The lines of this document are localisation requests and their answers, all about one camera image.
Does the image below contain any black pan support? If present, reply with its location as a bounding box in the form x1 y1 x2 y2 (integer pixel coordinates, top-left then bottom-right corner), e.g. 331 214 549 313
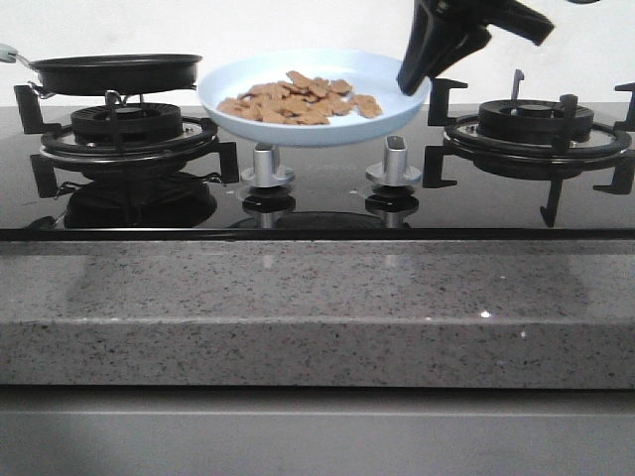
422 70 634 227
14 83 239 203

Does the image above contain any wire pan reducer ring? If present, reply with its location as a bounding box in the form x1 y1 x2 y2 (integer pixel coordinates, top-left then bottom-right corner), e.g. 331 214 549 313
29 81 150 120

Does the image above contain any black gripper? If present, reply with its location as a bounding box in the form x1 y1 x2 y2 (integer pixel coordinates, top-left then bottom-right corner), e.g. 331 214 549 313
397 0 555 96

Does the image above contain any black frying pan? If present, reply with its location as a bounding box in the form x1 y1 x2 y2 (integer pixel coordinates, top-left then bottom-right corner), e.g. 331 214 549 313
1 45 202 96

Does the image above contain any light blue plate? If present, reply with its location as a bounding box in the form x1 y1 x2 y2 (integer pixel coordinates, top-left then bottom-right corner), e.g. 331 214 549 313
197 49 431 148

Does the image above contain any right silver control knob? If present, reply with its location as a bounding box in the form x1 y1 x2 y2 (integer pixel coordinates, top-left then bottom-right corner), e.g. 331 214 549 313
365 135 423 187

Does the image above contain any left silver control knob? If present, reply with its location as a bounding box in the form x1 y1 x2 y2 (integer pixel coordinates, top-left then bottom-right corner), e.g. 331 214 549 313
240 143 295 188

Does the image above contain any grey cabinet front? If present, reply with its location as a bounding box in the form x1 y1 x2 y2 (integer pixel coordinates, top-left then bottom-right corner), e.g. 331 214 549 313
1 387 634 475

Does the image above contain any left black pan support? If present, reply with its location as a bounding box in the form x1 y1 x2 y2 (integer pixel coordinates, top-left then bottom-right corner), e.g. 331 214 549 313
14 83 239 203

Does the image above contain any brown meat slices pile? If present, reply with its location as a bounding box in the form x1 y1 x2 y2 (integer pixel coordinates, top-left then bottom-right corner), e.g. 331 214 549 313
217 70 383 126

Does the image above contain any right black gas burner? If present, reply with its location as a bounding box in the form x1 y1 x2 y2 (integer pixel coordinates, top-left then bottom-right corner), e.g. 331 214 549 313
476 99 565 145

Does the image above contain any black gas burner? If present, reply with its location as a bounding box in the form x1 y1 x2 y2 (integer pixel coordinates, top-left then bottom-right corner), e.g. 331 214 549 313
476 99 565 145
70 103 183 145

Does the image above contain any left black gas burner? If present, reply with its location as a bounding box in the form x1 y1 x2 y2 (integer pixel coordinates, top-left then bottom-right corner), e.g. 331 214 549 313
70 103 183 145

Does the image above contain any silver control knob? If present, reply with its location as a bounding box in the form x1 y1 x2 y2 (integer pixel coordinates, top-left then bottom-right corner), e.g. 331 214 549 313
240 143 295 188
365 135 423 187

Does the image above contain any right black pan support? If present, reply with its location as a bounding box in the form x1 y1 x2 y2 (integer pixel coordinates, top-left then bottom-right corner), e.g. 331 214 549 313
422 70 634 227

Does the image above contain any black glass gas hob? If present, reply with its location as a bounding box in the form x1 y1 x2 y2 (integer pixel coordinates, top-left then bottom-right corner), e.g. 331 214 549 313
1 107 634 241

